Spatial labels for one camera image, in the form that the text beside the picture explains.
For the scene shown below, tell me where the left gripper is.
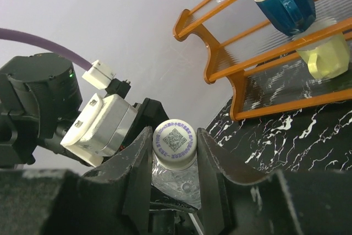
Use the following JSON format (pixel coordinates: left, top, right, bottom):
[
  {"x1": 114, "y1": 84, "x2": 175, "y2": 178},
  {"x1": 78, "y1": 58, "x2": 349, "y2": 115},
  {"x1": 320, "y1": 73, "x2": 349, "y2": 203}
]
[{"x1": 102, "y1": 97, "x2": 169, "y2": 162}]

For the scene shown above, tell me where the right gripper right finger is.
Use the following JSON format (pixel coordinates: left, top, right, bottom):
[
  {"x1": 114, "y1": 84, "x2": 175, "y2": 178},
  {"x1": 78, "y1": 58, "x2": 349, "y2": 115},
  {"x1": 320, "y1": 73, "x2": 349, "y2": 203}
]
[{"x1": 197, "y1": 128, "x2": 351, "y2": 234}]

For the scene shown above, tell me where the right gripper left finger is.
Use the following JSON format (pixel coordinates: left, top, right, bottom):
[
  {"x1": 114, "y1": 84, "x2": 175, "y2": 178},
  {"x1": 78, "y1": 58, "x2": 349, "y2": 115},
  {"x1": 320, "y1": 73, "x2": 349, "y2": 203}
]
[{"x1": 1, "y1": 127, "x2": 153, "y2": 234}]

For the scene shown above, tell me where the white bottle cap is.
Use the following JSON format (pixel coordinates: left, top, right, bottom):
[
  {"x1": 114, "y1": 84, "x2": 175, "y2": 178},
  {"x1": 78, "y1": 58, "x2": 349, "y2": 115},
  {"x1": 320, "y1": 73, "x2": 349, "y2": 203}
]
[{"x1": 152, "y1": 119, "x2": 197, "y2": 171}]

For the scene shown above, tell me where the clear plastic bottle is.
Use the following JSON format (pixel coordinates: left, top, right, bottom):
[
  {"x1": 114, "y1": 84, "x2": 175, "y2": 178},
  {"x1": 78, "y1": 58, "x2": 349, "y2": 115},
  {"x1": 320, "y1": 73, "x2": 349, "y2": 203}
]
[{"x1": 151, "y1": 155, "x2": 201, "y2": 209}]

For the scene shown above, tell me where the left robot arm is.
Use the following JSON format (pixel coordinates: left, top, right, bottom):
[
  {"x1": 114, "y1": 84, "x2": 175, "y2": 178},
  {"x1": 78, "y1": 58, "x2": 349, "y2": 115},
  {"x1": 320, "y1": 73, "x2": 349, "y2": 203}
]
[{"x1": 1, "y1": 53, "x2": 168, "y2": 168}]

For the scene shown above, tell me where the orange wooden shelf rack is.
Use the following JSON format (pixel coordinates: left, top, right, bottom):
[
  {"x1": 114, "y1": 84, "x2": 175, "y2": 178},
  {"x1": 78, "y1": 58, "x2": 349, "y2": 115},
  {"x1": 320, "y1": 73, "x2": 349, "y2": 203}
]
[{"x1": 173, "y1": 0, "x2": 351, "y2": 121}]

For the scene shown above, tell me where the yellow ceramic mug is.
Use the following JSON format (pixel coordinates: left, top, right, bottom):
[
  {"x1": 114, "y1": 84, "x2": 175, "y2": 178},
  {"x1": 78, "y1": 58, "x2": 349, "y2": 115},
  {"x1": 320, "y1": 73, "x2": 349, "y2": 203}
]
[{"x1": 296, "y1": 32, "x2": 350, "y2": 79}]

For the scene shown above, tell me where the blue ceramic mug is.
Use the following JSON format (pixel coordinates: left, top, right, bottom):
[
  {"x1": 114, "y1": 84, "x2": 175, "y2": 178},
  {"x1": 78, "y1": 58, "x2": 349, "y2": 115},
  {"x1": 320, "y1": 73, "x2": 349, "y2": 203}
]
[{"x1": 254, "y1": 0, "x2": 316, "y2": 37}]

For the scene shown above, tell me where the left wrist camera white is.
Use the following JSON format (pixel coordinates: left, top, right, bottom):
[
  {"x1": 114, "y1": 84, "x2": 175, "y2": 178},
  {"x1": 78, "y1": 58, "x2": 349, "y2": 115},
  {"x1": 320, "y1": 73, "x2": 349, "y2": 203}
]
[{"x1": 60, "y1": 94, "x2": 137, "y2": 167}]

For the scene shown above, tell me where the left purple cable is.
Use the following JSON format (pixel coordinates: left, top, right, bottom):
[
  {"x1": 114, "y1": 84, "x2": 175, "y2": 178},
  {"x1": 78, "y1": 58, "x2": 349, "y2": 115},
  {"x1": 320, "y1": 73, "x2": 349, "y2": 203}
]
[{"x1": 0, "y1": 28, "x2": 91, "y2": 72}]

